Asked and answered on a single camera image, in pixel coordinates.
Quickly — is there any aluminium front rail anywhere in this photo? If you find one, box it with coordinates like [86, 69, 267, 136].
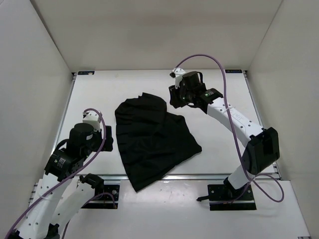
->
[47, 173, 282, 182]

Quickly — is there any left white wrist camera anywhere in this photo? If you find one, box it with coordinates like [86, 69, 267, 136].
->
[82, 111, 101, 132]

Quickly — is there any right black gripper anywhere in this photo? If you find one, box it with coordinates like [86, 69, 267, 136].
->
[170, 82, 194, 109]

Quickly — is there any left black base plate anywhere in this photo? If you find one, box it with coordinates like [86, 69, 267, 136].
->
[82, 181, 120, 210]

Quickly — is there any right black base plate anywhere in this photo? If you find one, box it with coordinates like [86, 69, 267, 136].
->
[207, 184, 257, 211]

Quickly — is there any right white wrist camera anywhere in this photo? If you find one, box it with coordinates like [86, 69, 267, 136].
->
[169, 67, 186, 89]

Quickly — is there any blue corner label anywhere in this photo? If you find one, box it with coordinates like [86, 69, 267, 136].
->
[225, 69, 243, 74]
[77, 71, 95, 75]

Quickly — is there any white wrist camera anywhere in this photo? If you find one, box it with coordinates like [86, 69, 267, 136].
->
[169, 67, 186, 89]
[82, 111, 101, 132]

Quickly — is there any right blue corner label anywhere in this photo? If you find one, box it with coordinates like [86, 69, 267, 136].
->
[225, 69, 243, 74]

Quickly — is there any black pleated skirt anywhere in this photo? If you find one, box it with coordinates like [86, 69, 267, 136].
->
[115, 93, 202, 192]

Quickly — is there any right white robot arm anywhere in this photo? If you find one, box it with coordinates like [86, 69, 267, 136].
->
[169, 68, 280, 200]

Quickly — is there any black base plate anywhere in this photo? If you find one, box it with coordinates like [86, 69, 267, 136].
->
[207, 184, 257, 211]
[82, 181, 120, 210]

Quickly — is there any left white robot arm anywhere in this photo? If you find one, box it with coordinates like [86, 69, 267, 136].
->
[5, 121, 114, 239]

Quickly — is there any left blue corner label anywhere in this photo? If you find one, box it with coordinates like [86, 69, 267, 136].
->
[77, 71, 95, 75]

